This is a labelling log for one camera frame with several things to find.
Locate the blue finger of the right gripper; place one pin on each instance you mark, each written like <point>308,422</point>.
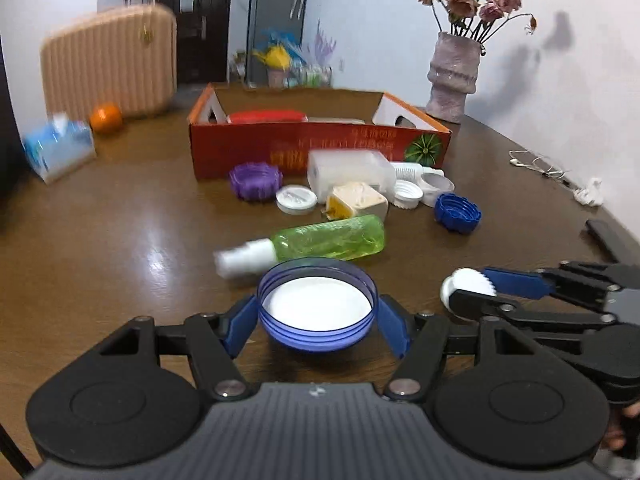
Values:
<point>472,306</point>
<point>584,284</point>

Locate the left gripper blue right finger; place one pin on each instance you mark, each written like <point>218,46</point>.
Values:
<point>419,341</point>

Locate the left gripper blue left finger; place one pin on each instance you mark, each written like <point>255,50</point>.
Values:
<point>213,342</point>

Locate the small white ridged cap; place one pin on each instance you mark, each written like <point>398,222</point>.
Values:
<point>465,279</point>

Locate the large blue lid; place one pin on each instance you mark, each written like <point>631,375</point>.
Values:
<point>317,305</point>

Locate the blue ridged jar lid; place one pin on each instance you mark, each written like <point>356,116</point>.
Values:
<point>457,213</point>

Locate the green spray bottle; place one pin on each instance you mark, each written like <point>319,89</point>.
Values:
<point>344,240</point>

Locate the grey tape roll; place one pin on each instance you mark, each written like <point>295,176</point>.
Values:
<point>433,185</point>

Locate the white ridged bottle cap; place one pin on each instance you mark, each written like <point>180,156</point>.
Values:
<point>407,195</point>

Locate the white round lid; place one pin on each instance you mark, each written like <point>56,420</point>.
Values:
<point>296,200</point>

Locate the beige power adapter cube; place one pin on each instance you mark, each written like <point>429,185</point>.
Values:
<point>355,199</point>

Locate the translucent white plastic box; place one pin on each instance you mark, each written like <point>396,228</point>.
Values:
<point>327,169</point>

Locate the red white lint brush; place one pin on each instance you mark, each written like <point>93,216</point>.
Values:
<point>278,116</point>

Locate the white spray bottle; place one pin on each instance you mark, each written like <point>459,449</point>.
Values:
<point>412,171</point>

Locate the person right hand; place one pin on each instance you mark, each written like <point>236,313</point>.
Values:
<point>615,437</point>

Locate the black phone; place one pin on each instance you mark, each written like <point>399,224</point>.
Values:
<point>610,242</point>

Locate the crumpled white tissue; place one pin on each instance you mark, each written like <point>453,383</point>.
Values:
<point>591,194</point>

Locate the purple ridged lid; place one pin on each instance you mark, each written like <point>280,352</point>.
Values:
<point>255,181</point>

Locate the red cardboard box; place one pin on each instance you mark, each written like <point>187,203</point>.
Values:
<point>393,127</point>

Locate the pink textured vase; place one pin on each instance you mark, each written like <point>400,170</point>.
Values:
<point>453,75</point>

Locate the orange fruit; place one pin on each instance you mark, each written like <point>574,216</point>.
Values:
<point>106,119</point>

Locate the blue tissue pack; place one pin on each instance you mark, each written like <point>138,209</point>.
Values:
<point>59,147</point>

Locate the yellow watering can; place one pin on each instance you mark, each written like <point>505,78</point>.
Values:
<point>274,58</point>

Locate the pink ribbed suitcase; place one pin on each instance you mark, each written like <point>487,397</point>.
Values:
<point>125,56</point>

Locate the dark brown door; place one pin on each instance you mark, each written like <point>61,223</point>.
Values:
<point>202,39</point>

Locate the grey refrigerator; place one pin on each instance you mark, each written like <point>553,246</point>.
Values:
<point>268,19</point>

